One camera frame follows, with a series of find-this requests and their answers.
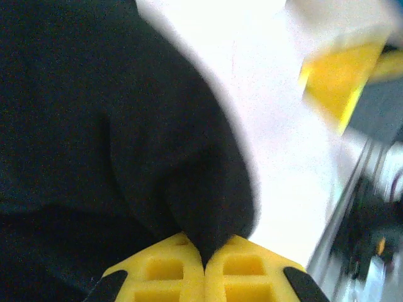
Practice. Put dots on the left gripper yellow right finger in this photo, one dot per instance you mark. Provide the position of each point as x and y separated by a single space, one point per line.
245 277

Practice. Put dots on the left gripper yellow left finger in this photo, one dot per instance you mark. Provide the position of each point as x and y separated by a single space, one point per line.
163 277

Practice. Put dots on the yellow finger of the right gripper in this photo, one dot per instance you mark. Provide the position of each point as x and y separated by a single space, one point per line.
390 64
337 81

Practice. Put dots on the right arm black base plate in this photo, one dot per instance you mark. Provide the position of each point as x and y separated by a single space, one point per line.
368 220

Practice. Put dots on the aluminium rail frame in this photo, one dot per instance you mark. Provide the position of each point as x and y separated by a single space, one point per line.
343 201

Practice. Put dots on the black floral print t-shirt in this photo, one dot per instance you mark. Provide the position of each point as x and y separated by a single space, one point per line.
94 126

